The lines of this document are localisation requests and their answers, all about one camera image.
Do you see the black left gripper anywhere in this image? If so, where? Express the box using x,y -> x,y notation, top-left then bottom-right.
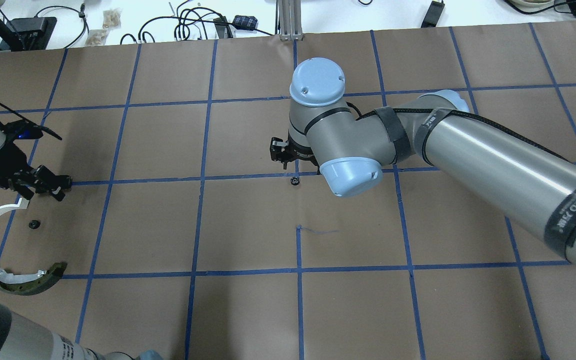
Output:
0,142 -> 73,202

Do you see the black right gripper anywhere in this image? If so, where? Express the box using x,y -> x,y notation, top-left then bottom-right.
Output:
269,136 -> 320,170

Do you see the small black bearing gear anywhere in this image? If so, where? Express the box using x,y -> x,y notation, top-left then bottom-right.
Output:
28,219 -> 41,230

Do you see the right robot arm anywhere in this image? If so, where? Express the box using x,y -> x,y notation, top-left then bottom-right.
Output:
269,57 -> 576,266

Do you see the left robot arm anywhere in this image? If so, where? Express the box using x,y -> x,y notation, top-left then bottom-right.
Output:
0,115 -> 131,360

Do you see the loose blue thread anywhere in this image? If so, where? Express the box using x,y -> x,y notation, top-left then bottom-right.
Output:
298,225 -> 339,235

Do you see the dark green brake shoe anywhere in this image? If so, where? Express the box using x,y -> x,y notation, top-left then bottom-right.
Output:
0,262 -> 67,296

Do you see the blue checkered small box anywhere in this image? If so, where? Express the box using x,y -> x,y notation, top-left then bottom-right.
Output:
231,14 -> 259,31

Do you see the black power adapter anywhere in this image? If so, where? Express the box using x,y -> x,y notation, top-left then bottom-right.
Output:
420,0 -> 445,28

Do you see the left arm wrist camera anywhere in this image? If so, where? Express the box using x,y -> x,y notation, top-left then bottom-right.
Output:
0,120 -> 44,144

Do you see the aluminium frame post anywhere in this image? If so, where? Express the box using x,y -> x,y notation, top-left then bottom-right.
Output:
275,0 -> 304,41

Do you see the black cable bundle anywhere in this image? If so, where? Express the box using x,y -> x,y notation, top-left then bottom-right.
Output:
120,0 -> 274,46

